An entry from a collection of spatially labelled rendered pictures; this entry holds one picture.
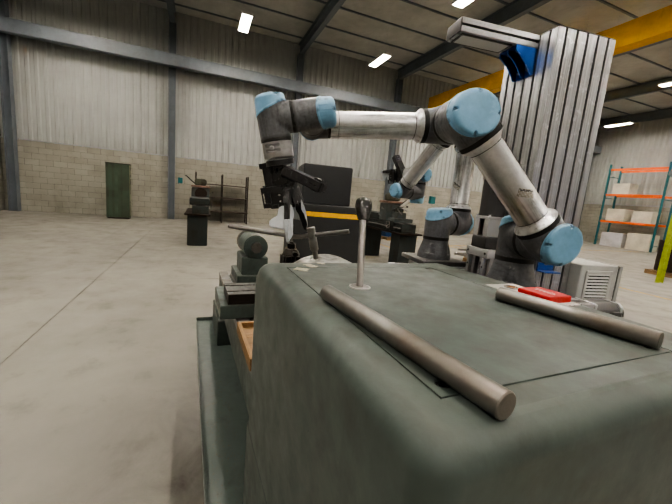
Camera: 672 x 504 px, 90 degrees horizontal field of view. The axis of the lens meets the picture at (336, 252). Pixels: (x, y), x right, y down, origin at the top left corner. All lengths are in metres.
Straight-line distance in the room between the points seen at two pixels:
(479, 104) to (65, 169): 15.19
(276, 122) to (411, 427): 0.73
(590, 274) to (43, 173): 15.60
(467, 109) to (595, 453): 0.74
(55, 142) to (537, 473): 15.69
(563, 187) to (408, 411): 1.31
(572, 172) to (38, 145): 15.55
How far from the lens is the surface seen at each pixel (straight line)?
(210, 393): 1.63
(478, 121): 0.93
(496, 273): 1.19
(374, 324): 0.37
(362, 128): 1.00
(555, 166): 1.48
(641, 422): 0.41
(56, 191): 15.74
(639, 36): 12.67
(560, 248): 1.06
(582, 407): 0.35
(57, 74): 16.08
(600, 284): 1.65
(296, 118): 0.87
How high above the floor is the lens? 1.40
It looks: 9 degrees down
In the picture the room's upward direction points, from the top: 5 degrees clockwise
